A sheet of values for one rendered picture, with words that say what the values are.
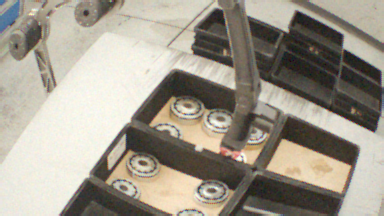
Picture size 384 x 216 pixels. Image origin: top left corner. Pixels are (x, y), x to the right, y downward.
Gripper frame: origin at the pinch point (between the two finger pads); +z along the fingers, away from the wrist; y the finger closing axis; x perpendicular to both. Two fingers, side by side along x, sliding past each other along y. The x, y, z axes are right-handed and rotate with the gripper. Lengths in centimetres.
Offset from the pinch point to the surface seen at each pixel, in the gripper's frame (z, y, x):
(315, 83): 48, 127, -16
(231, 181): 0.5, -9.2, -4.7
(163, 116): 6.0, 10.9, 25.5
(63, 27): 98, 151, 170
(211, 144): 4.8, 6.8, 8.0
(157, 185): 5.4, -18.3, 14.0
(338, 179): 1.2, 10.1, -44.9
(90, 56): 22, 42, 75
